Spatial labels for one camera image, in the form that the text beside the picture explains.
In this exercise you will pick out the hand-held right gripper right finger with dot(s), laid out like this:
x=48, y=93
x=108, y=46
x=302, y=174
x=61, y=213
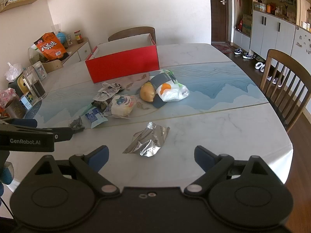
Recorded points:
x=204, y=157

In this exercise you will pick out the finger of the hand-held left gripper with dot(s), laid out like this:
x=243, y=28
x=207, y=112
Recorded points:
x=62, y=134

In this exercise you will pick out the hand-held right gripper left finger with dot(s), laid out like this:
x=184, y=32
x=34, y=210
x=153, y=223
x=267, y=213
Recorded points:
x=99, y=157

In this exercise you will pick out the dark wrapper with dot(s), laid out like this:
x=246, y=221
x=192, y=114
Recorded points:
x=77, y=125

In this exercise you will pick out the blue snack packet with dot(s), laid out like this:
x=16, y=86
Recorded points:
x=94, y=117

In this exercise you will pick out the dark green snack packet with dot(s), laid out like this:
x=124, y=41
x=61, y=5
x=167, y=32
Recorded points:
x=98, y=105

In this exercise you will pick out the silver foil wrapper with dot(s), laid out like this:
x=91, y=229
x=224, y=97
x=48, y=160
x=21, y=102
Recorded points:
x=148, y=143

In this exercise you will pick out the white bread packet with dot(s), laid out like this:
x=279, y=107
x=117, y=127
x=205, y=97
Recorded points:
x=122, y=105

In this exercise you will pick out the white barcode packet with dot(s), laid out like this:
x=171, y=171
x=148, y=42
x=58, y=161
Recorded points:
x=105, y=94

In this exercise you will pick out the tan plush toy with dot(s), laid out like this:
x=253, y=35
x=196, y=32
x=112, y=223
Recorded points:
x=147, y=91

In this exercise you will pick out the red cardboard box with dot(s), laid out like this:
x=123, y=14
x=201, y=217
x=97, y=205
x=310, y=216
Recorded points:
x=121, y=64

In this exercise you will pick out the round tin can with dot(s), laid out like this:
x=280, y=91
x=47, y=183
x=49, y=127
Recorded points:
x=15, y=109

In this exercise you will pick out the colourful cube box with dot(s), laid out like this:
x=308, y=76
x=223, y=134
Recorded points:
x=26, y=100

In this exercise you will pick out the pink plastic bag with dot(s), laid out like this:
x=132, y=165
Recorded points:
x=6, y=94

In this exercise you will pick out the white and yellow kettle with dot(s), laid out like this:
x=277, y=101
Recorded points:
x=21, y=87

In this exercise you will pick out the glass jar with dark contents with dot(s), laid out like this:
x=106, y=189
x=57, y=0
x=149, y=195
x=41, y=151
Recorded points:
x=36, y=87

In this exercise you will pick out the printed mug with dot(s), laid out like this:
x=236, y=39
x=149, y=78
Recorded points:
x=40, y=71

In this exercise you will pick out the beige tray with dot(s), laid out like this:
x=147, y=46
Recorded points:
x=52, y=66

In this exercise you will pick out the clear plastic bag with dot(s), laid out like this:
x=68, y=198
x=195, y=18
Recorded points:
x=12, y=72

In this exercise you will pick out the low sideboard cabinet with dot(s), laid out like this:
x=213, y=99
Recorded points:
x=77, y=52

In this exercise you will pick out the clear plastic cover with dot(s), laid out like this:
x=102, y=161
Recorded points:
x=34, y=53

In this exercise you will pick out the orange snack bag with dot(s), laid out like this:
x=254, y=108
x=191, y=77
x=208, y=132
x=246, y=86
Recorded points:
x=49, y=46

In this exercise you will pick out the small glass bottle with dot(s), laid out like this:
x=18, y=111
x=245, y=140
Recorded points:
x=69, y=41

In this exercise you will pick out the blue ball toy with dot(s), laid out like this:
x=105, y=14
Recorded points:
x=61, y=37

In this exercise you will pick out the red lid sauce jar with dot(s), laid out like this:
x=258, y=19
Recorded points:
x=78, y=38

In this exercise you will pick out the white shoe pair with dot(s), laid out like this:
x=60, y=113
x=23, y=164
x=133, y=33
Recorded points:
x=260, y=66

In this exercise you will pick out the dark sneaker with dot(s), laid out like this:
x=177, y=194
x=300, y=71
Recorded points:
x=239, y=51
x=248, y=55

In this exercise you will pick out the patterned door mat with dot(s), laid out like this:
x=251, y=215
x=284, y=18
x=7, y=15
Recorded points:
x=223, y=47

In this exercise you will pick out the grey slipper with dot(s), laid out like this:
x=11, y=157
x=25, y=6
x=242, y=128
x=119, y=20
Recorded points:
x=260, y=58

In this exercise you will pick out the wooden chair with solid back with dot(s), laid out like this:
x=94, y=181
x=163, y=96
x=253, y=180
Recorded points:
x=131, y=31

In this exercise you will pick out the wooden chair with slat back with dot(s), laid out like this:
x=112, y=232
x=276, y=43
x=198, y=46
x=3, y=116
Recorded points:
x=286, y=60

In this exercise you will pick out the small red toy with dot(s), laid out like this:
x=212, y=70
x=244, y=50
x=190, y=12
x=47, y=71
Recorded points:
x=240, y=25

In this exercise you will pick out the brown cardboard box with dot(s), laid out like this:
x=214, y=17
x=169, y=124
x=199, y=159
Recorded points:
x=246, y=25

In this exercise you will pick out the dark wooden door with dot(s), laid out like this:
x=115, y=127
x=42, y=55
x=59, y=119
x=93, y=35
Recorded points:
x=217, y=17

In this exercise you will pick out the orange box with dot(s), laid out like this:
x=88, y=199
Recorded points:
x=269, y=8

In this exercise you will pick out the wooden wall shelf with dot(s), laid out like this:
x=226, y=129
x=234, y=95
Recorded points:
x=24, y=2

